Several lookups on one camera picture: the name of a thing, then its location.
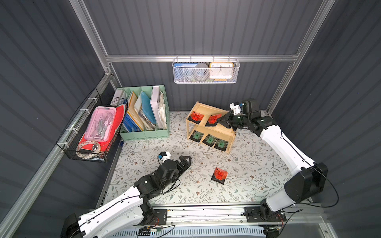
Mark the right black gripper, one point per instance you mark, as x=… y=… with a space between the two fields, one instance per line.
x=230 y=120

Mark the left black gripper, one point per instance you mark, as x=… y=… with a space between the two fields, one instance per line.
x=179 y=166

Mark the red tea bag bottom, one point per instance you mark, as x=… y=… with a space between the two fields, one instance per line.
x=213 y=120

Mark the red tea bag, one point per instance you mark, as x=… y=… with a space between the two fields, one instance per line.
x=219 y=175
x=213 y=120
x=195 y=117

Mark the green tea bag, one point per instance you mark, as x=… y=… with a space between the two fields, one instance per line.
x=196 y=136
x=210 y=140
x=221 y=145

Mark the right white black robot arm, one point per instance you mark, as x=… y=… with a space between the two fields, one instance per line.
x=308 y=178

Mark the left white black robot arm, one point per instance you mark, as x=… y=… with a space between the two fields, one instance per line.
x=132 y=207

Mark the wooden two-tier shelf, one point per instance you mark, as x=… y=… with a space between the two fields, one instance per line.
x=218 y=131

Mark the yellow white clock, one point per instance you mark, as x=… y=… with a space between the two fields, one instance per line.
x=221 y=70

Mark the green file organizer box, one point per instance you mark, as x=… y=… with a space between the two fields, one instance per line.
x=135 y=125

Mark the teal folder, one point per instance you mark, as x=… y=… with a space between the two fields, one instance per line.
x=146 y=108

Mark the grey tape roll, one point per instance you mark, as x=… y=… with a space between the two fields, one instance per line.
x=201 y=72

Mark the white binder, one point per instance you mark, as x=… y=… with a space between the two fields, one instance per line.
x=154 y=101

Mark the clear tape roll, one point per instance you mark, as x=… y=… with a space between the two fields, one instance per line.
x=89 y=146

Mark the red folder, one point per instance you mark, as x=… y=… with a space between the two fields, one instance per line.
x=121 y=110

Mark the pink plastic tool case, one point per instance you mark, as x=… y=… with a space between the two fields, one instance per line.
x=100 y=125

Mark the blue box in basket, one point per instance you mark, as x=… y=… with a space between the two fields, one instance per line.
x=184 y=72

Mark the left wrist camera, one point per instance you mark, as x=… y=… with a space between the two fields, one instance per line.
x=163 y=156

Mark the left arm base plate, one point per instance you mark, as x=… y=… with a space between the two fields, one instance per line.
x=157 y=217

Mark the white mesh wall basket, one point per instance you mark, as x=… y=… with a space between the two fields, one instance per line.
x=207 y=61

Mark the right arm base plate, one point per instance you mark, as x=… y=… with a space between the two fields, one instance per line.
x=253 y=214

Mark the black wire basket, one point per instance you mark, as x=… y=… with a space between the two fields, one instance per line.
x=75 y=132

